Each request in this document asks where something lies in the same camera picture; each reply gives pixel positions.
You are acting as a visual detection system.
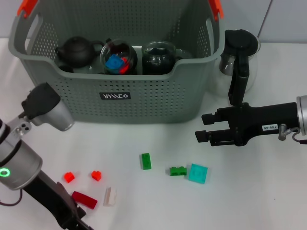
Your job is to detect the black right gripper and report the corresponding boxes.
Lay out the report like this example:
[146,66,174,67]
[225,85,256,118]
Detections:
[195,102,299,147]

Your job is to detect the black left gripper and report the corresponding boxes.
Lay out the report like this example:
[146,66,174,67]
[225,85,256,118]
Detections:
[23,169,94,230]

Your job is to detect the dark red curved brick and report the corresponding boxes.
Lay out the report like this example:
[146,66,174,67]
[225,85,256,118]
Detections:
[71,191,98,210]

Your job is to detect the clear transparent brick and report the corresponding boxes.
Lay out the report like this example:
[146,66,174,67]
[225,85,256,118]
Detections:
[103,186,118,207]

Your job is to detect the small red brick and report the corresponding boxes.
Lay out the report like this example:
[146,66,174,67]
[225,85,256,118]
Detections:
[64,171,75,184]
[91,170,103,182]

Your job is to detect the green two-stud brick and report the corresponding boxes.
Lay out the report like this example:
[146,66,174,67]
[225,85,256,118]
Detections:
[170,166,188,177]

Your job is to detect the glass teacup black sleeve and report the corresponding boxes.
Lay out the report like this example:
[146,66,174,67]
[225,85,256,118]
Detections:
[142,54,176,75]
[141,40,185,63]

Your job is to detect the blue square plate brick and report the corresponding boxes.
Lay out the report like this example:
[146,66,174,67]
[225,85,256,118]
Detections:
[105,54,124,74]

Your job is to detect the glass jar with bricks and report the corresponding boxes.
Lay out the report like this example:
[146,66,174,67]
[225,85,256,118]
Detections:
[100,38,139,75]

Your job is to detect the grey perforated storage basket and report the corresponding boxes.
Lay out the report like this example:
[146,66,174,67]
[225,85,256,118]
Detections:
[8,0,226,125]

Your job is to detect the teal square plate brick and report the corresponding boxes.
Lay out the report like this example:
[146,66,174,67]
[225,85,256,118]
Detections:
[188,163,209,184]

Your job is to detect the glass coffee pot black lid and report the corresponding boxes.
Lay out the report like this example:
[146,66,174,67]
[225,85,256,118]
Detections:
[211,28,261,107]

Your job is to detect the black clay teapot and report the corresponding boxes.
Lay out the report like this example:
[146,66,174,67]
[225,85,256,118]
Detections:
[55,35,105,68]

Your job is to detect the right gripper cable connector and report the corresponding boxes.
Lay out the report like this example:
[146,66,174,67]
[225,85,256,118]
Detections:
[278,123,307,144]

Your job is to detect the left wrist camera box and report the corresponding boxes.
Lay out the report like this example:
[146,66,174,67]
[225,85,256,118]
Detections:
[21,82,75,132]

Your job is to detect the orange basket handle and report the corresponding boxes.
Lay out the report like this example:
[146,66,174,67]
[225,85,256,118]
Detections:
[17,0,225,21]

